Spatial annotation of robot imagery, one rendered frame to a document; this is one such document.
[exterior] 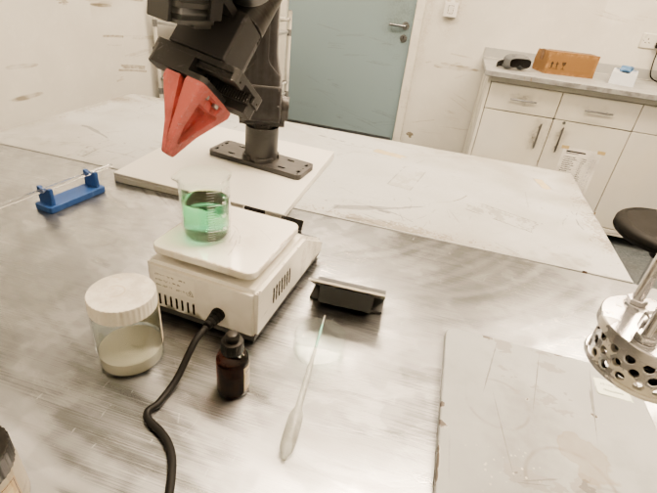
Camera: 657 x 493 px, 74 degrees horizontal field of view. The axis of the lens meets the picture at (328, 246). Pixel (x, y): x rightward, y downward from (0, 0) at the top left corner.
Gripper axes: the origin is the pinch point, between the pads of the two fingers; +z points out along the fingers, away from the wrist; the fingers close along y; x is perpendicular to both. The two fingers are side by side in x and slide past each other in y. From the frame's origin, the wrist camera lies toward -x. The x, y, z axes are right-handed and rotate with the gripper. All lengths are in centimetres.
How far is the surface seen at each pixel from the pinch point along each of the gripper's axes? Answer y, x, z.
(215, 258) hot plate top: 9.5, 1.4, 8.0
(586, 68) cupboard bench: 54, 218, -167
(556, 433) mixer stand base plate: 44.8, 5.8, 7.7
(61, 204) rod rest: -24.0, 15.9, 13.3
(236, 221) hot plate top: 6.6, 7.6, 3.7
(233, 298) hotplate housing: 12.7, 2.5, 10.8
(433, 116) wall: -22, 275, -133
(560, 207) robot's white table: 45, 52, -28
